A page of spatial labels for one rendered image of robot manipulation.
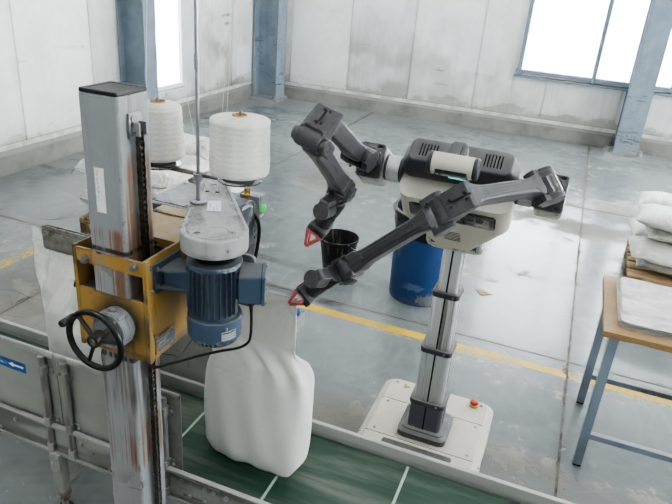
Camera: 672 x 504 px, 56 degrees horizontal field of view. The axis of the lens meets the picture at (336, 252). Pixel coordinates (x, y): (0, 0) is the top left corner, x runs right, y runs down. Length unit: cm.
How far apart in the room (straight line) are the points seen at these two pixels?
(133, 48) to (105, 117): 630
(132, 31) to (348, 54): 375
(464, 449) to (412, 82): 782
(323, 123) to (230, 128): 25
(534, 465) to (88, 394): 202
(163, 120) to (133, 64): 614
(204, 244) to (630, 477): 244
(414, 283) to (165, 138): 273
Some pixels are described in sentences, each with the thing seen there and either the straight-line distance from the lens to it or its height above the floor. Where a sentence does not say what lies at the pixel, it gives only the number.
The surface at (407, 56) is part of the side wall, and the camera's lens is 1006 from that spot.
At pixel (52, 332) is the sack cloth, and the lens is 266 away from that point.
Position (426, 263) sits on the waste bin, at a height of 34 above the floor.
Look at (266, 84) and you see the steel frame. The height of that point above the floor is 22.
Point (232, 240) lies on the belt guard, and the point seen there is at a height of 142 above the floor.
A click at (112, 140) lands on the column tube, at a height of 165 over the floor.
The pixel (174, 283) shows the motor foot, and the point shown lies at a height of 126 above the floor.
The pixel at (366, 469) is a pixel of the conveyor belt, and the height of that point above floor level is 38.
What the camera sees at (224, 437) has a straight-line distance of 242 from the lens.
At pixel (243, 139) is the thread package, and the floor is 164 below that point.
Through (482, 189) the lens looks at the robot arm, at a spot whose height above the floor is 156.
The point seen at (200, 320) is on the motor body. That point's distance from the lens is 176.
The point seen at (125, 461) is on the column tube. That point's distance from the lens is 216.
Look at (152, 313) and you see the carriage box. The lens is 178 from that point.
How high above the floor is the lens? 207
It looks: 24 degrees down
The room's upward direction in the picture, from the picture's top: 5 degrees clockwise
